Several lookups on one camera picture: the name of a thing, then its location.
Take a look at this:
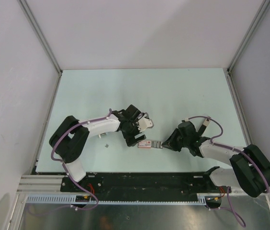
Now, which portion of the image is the white stapler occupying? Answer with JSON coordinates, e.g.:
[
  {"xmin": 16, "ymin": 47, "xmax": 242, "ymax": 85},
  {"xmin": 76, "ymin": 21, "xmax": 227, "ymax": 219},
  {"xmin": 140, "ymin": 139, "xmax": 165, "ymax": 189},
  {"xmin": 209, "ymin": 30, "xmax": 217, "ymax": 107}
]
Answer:
[{"xmin": 98, "ymin": 132, "xmax": 107, "ymax": 138}]

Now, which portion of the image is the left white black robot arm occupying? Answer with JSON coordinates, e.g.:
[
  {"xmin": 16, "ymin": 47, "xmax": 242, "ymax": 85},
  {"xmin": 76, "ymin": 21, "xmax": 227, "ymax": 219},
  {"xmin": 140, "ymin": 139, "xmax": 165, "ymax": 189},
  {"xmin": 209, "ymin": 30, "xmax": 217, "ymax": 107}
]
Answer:
[{"xmin": 49, "ymin": 104, "xmax": 154, "ymax": 192}]

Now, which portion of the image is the right aluminium frame post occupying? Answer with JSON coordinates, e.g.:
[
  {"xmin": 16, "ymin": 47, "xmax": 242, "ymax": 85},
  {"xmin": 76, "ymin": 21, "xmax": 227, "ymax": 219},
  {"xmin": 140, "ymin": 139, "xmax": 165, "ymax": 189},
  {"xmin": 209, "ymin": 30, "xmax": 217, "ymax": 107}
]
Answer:
[{"xmin": 226, "ymin": 0, "xmax": 270, "ymax": 73}]

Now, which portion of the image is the red staple box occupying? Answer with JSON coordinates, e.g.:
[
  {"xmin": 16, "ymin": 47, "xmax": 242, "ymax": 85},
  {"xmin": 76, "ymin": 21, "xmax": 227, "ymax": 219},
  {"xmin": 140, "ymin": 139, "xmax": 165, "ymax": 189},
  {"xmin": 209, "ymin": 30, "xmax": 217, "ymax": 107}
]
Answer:
[{"xmin": 137, "ymin": 140, "xmax": 163, "ymax": 149}]

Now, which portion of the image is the white slotted cable duct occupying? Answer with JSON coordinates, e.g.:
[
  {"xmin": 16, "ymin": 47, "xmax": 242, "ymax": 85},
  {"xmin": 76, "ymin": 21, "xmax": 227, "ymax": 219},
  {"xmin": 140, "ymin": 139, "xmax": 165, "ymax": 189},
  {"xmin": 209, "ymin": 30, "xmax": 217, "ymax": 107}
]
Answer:
[{"xmin": 25, "ymin": 194, "xmax": 211, "ymax": 205}]

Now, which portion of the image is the left aluminium frame post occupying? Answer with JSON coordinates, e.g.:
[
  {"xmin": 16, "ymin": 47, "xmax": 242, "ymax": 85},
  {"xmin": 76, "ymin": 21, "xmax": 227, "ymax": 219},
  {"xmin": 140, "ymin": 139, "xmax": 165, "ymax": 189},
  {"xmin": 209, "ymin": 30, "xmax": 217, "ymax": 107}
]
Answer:
[{"xmin": 17, "ymin": 0, "xmax": 62, "ymax": 74}]

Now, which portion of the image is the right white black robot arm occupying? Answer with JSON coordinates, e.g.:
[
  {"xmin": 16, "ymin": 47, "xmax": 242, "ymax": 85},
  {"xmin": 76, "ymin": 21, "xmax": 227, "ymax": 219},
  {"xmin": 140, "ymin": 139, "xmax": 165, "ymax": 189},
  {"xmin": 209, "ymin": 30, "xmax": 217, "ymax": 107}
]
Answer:
[{"xmin": 162, "ymin": 118, "xmax": 270, "ymax": 197}]

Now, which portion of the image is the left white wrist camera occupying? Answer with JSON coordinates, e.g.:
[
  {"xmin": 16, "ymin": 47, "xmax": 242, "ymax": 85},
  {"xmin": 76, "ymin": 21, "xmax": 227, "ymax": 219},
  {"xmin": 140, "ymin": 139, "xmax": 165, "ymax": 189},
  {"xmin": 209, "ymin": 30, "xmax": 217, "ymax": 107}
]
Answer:
[{"xmin": 138, "ymin": 117, "xmax": 154, "ymax": 132}]

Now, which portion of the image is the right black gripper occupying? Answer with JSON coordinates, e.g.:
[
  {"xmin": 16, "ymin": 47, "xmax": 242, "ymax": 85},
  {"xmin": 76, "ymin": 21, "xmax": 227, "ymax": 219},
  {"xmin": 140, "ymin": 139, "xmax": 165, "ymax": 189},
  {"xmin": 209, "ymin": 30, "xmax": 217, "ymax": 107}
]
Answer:
[{"xmin": 161, "ymin": 128, "xmax": 189, "ymax": 152}]

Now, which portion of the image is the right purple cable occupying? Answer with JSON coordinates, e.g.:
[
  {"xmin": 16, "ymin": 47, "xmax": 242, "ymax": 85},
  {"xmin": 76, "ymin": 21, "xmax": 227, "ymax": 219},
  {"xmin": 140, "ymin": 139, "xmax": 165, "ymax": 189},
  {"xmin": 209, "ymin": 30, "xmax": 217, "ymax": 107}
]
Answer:
[{"xmin": 187, "ymin": 115, "xmax": 270, "ymax": 227}]

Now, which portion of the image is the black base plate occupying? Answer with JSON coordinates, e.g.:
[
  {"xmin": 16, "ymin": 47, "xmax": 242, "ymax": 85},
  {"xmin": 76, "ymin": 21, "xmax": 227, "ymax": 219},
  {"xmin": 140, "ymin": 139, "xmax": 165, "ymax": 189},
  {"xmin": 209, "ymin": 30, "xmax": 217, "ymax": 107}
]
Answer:
[{"xmin": 60, "ymin": 172, "xmax": 221, "ymax": 201}]

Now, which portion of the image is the aluminium frame post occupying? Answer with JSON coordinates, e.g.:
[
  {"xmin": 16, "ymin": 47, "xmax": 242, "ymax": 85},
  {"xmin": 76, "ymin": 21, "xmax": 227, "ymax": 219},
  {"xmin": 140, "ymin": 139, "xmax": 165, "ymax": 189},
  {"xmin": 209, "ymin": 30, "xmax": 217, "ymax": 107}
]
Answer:
[
  {"xmin": 17, "ymin": 0, "xmax": 62, "ymax": 74},
  {"xmin": 226, "ymin": 0, "xmax": 270, "ymax": 73}
]

